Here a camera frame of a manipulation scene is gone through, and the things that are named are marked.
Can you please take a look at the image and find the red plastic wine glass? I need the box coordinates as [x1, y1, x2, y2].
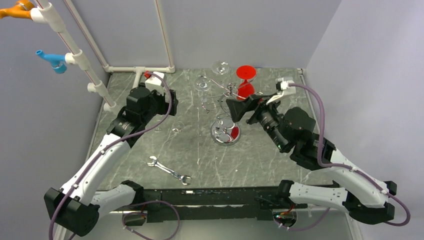
[236, 65, 257, 101]

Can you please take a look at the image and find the clear wine glass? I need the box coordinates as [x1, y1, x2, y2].
[153, 123, 163, 133]
[194, 75, 211, 92]
[171, 121, 185, 134]
[211, 60, 230, 75]

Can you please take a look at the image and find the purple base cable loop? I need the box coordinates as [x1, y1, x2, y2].
[121, 198, 182, 240]

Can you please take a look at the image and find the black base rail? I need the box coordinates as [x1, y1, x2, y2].
[112, 180, 316, 223]

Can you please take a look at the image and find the clear wine glass back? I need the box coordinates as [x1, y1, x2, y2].
[211, 60, 230, 75]

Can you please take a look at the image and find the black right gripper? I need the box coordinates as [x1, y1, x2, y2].
[225, 91, 288, 151]

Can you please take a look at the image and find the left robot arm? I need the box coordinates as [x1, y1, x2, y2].
[44, 86, 179, 240]

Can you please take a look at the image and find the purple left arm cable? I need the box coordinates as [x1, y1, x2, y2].
[47, 71, 173, 240]

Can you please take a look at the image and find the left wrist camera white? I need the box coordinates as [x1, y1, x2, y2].
[144, 72, 166, 96]

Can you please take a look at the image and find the blue pipe fitting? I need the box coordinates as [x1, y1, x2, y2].
[35, 49, 67, 74]

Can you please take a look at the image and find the silver double open wrench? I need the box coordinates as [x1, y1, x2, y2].
[147, 156, 192, 186]

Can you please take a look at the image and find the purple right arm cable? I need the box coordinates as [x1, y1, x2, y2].
[273, 82, 412, 233]

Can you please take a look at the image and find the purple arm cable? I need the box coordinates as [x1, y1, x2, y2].
[273, 82, 412, 233]
[47, 71, 173, 240]

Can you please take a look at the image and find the white PVC pipe frame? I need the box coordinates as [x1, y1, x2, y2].
[30, 0, 176, 112]

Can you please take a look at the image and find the chrome wine glass rack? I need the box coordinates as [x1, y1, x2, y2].
[199, 75, 244, 147]

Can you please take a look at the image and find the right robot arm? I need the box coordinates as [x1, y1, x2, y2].
[226, 95, 397, 225]

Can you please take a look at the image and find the orange pipe fitting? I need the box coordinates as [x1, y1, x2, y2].
[0, 0, 35, 20]

